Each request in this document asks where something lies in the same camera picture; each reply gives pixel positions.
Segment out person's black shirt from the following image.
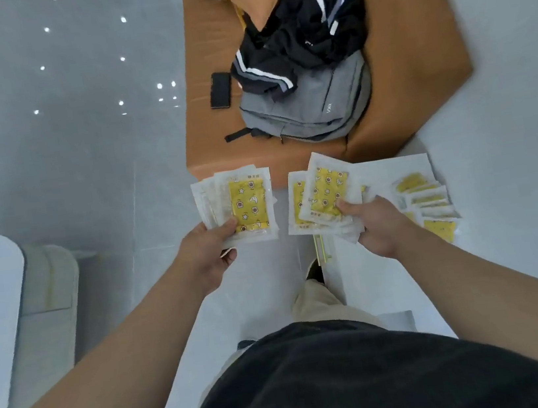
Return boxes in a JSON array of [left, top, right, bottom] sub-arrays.
[[155, 288, 538, 408]]

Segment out black jacket with white stripes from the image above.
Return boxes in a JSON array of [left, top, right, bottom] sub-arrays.
[[220, 0, 378, 108]]

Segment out grey backpack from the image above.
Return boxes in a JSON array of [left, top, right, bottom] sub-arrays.
[[215, 49, 380, 156]]

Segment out person's right forearm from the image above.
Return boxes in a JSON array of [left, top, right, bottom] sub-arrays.
[[391, 210, 538, 408]]

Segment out person's right hand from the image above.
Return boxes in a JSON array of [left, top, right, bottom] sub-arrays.
[[335, 189, 425, 266]]

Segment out black smartphone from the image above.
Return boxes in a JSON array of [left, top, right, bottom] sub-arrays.
[[205, 70, 236, 111]]

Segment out person's left hand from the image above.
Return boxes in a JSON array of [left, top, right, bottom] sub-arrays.
[[171, 215, 248, 300]]

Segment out white padded chair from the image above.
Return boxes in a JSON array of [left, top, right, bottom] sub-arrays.
[[0, 237, 100, 408]]

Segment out yellow-green thin strap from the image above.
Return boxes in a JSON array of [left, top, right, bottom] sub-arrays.
[[313, 232, 333, 266]]

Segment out bundle of yellow sachet packets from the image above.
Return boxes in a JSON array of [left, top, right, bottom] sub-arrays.
[[188, 161, 283, 252], [278, 145, 376, 253]]

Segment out person's beige trousers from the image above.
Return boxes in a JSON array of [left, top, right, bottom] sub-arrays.
[[182, 269, 395, 408]]

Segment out person's left forearm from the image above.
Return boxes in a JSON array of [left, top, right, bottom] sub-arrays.
[[0, 262, 229, 408]]

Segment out pile of yellow sachet packets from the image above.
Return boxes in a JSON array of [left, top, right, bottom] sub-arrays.
[[389, 166, 466, 251]]

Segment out orange leather bench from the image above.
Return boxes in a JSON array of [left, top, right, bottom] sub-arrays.
[[163, 0, 487, 202]]

